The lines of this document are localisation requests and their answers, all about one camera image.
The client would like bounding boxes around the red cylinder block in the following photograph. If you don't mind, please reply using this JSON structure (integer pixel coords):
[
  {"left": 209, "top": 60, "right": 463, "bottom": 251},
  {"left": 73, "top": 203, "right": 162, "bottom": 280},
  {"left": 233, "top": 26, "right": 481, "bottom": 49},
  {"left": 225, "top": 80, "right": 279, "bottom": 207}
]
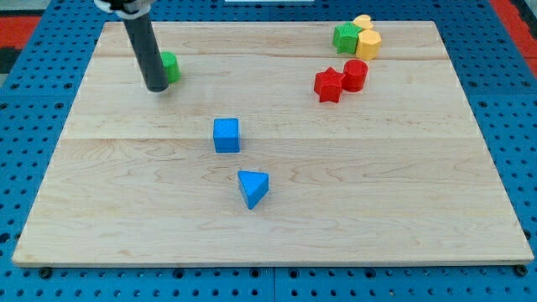
[{"left": 342, "top": 60, "right": 368, "bottom": 92}]

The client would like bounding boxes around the blue triangle block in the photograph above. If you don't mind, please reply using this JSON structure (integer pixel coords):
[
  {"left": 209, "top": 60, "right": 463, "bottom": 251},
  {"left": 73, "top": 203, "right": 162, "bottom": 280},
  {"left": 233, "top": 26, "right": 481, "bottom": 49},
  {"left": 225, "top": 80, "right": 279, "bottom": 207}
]
[{"left": 237, "top": 170, "right": 269, "bottom": 210}]

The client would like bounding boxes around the red star block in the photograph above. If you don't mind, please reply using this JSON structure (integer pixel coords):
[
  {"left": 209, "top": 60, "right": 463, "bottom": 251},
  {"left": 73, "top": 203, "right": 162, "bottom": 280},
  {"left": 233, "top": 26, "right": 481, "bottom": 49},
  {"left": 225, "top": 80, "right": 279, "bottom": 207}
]
[{"left": 314, "top": 67, "right": 344, "bottom": 103}]

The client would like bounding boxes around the light wooden board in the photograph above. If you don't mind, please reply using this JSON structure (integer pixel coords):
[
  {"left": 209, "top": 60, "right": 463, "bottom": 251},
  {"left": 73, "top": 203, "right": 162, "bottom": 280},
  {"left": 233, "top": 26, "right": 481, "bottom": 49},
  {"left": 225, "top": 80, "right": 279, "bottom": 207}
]
[{"left": 12, "top": 21, "right": 534, "bottom": 268}]

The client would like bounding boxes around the yellow hexagon block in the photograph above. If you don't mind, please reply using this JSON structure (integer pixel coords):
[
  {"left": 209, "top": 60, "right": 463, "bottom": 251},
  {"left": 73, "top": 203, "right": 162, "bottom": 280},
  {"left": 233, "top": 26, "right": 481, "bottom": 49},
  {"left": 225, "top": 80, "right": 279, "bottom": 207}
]
[{"left": 356, "top": 29, "right": 382, "bottom": 60}]

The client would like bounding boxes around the green star block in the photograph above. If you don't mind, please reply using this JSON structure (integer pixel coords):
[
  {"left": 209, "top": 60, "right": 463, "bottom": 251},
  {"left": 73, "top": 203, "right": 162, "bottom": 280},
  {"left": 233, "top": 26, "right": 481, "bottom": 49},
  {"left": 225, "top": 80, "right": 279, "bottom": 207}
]
[{"left": 332, "top": 22, "right": 363, "bottom": 54}]

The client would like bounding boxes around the green cylinder block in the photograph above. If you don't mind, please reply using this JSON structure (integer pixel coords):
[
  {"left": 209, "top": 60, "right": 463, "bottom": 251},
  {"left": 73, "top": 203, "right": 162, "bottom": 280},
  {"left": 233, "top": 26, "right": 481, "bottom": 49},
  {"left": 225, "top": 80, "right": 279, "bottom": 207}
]
[{"left": 160, "top": 51, "right": 181, "bottom": 83}]

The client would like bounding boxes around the blue cube block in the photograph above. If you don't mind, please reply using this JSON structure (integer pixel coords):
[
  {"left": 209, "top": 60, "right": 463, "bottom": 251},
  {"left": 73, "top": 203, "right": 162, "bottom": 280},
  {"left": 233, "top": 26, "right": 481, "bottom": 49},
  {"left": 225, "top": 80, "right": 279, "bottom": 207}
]
[{"left": 213, "top": 117, "right": 240, "bottom": 154}]

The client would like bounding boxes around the yellow heart block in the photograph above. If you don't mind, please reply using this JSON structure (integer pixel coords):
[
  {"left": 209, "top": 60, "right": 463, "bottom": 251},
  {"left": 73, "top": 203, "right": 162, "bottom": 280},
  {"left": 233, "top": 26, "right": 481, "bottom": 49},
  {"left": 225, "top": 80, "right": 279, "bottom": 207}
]
[{"left": 352, "top": 14, "right": 374, "bottom": 30}]

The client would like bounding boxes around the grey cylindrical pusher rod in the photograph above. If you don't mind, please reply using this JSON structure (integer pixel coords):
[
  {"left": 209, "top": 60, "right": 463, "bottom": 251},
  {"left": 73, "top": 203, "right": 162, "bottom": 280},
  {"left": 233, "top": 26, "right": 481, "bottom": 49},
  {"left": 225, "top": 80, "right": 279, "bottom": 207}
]
[{"left": 123, "top": 13, "right": 169, "bottom": 92}]

